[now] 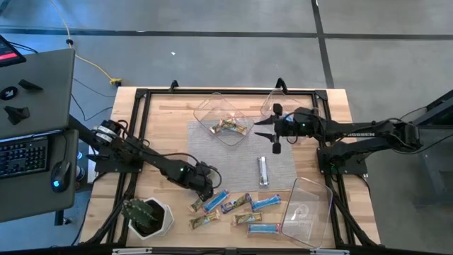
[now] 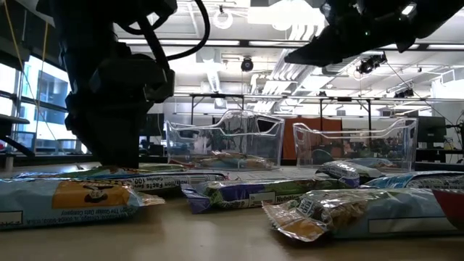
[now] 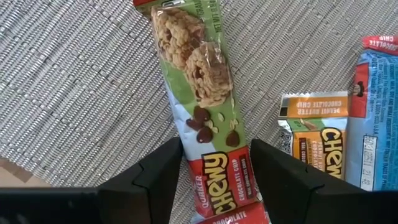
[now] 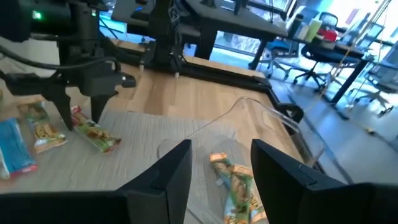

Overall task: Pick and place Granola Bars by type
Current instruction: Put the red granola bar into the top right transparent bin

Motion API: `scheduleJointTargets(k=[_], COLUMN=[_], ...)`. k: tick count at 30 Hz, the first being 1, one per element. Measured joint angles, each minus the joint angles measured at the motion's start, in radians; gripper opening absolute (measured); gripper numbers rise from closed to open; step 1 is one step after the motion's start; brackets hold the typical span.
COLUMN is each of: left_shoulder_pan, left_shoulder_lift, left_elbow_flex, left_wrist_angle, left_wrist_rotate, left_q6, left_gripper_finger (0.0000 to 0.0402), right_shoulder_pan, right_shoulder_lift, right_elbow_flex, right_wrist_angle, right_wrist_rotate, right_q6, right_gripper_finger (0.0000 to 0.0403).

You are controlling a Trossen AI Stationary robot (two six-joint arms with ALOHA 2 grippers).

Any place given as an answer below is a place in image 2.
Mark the clear brown granola bar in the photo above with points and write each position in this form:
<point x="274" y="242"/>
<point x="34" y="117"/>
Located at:
<point x="239" y="161"/>

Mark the grey woven table mat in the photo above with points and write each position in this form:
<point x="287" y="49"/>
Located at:
<point x="275" y="174"/>

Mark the black table bracket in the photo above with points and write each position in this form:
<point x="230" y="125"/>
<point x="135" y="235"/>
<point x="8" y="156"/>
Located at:
<point x="11" y="119"/>

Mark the black computer monitor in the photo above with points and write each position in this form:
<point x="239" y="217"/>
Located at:
<point x="431" y="128"/>
<point x="154" y="125"/>

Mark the light blue clear-end granola bar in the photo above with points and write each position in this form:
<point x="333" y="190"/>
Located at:
<point x="362" y="214"/>

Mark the orange partition panel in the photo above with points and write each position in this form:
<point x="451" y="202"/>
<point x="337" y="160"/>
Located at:
<point x="311" y="125"/>

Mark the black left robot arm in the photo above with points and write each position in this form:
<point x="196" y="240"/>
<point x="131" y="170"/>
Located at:
<point x="90" y="21"/>

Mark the white nutrition-facts granola bar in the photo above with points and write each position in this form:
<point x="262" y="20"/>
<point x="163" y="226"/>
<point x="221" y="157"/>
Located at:
<point x="163" y="180"/>

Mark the black ceiling camera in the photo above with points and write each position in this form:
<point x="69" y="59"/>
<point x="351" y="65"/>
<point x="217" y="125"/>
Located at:
<point x="369" y="63"/>
<point x="404" y="93"/>
<point x="247" y="64"/>

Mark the clear plastic bin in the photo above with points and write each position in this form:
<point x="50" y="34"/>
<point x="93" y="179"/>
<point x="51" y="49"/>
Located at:
<point x="235" y="137"/>
<point x="362" y="145"/>

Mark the silver purple granola bar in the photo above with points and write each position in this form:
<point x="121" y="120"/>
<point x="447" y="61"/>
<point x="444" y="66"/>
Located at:
<point x="344" y="170"/>

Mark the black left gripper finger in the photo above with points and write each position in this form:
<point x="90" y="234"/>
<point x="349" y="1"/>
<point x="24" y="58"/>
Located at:
<point x="112" y="137"/>

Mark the purple green granola bar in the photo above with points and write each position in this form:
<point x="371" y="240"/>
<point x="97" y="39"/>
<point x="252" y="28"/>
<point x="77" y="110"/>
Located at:
<point x="253" y="194"/>

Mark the white short post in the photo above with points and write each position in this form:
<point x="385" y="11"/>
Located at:
<point x="9" y="163"/>

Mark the red granola bar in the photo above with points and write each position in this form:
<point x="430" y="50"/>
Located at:
<point x="453" y="206"/>

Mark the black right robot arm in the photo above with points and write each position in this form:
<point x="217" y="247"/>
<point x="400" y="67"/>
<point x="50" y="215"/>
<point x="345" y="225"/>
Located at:
<point x="435" y="14"/>

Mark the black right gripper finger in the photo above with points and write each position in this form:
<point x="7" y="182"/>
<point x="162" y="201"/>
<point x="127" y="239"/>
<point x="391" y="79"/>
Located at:
<point x="326" y="49"/>

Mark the light blue orange-label granola bar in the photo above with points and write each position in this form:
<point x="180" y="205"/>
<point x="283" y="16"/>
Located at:
<point x="72" y="203"/>

